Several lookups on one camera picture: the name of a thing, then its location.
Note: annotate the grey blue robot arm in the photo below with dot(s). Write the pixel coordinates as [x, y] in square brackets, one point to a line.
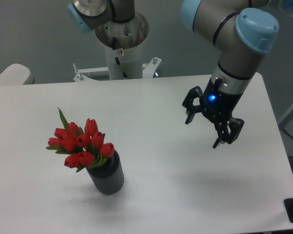
[238, 28]

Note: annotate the white pedestal base frame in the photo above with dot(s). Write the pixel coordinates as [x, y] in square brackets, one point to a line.
[148, 70]

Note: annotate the red tulip bouquet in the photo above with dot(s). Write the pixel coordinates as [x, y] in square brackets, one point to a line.
[85, 147]

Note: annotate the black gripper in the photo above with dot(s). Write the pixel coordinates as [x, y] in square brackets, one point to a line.
[215, 103]

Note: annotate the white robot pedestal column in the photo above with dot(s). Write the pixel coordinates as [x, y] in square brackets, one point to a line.
[123, 42]

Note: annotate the dark grey ribbed vase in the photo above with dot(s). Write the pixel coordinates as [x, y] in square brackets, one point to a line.
[108, 178]

